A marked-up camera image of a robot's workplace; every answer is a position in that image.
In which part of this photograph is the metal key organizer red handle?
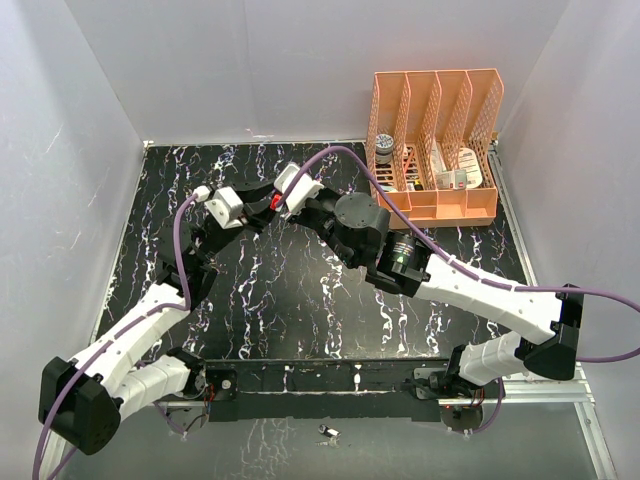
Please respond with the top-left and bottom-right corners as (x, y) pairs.
(270, 195), (281, 211)

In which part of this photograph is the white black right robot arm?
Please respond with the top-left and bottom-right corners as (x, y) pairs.
(286, 188), (583, 398)

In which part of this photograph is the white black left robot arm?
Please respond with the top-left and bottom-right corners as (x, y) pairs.
(38, 181), (281, 455)

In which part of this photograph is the small round grey jar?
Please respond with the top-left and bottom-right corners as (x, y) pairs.
(375, 133), (395, 165)

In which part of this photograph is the orange plastic file organizer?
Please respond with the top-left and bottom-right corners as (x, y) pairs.
(365, 68), (504, 228)

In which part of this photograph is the white round label card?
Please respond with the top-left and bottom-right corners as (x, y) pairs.
(435, 147), (484, 190)

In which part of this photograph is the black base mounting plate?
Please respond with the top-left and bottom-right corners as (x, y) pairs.
(206, 358), (473, 422)

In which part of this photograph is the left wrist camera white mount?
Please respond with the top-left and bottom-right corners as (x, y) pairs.
(193, 185), (244, 229)

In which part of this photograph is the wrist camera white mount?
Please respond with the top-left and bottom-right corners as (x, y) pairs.
(274, 163), (324, 215)
(193, 185), (244, 229)

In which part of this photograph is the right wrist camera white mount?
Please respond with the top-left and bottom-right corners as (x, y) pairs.
(274, 163), (324, 215)

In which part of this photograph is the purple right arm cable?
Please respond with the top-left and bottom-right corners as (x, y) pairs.
(277, 146), (640, 434)

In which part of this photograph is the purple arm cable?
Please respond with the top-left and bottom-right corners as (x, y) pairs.
(32, 192), (211, 480)
(277, 146), (640, 434)

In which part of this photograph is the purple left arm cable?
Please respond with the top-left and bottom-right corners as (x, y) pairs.
(32, 192), (211, 480)

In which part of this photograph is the aluminium frame rail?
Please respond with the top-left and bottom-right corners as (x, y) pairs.
(488, 140), (618, 479)

